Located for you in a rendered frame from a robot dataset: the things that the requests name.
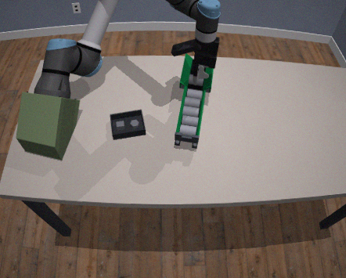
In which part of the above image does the grey cylinder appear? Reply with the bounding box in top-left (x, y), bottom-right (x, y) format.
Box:
top-left (189, 74), bottom-right (204, 86)
top-left (184, 97), bottom-right (200, 108)
top-left (182, 115), bottom-right (199, 128)
top-left (182, 106), bottom-right (199, 117)
top-left (186, 88), bottom-right (203, 101)
top-left (179, 125), bottom-right (196, 136)

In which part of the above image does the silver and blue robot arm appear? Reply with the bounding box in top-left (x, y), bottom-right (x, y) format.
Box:
top-left (34, 0), bottom-right (221, 99)

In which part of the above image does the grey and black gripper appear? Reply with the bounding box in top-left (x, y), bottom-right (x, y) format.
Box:
top-left (193, 37), bottom-right (219, 85)

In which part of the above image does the dark grey flat bar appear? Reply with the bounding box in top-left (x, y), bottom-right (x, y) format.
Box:
top-left (175, 135), bottom-right (199, 143)

